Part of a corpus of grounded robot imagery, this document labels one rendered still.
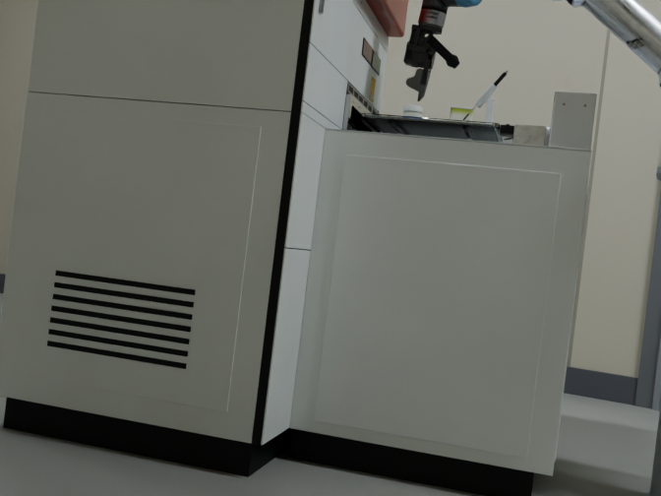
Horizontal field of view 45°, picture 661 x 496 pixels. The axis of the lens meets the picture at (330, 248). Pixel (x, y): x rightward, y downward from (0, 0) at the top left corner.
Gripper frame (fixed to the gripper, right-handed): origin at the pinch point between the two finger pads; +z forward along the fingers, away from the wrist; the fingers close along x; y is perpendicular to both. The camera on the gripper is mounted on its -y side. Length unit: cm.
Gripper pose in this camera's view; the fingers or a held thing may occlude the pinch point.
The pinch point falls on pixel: (421, 97)
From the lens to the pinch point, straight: 236.6
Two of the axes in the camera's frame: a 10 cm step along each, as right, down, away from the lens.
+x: -1.9, 1.1, -9.8
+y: -9.6, -2.3, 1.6
